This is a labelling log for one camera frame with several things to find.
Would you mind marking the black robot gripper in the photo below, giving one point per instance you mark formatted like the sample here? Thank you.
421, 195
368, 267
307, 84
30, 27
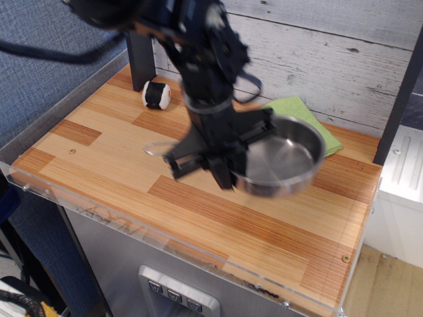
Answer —
218, 140

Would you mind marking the stainless steel pot with handle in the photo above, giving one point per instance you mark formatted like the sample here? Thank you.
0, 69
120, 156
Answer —
278, 165

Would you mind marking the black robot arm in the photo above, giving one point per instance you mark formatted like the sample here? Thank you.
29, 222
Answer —
209, 55

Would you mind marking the green folded cloth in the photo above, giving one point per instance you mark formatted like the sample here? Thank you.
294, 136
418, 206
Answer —
295, 107

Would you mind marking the black and white plush ball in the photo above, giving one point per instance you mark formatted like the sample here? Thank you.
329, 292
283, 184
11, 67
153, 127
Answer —
156, 95

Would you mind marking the stainless steel cabinet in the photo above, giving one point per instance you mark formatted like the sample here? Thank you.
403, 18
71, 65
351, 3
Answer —
115, 257

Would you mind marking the silver button control panel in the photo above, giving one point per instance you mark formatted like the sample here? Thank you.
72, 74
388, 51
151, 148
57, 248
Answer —
167, 296

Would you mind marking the white ribbed box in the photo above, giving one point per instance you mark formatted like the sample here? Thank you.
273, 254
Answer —
395, 224

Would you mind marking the clear acrylic table guard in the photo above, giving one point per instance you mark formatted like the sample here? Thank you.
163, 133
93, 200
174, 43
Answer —
86, 154

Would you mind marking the dark grey left post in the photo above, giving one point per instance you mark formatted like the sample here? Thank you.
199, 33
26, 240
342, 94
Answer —
141, 58

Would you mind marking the dark grey post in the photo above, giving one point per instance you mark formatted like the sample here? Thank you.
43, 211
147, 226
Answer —
406, 88
141, 58

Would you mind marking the dark grey right post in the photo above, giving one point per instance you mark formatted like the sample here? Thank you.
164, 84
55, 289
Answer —
406, 88

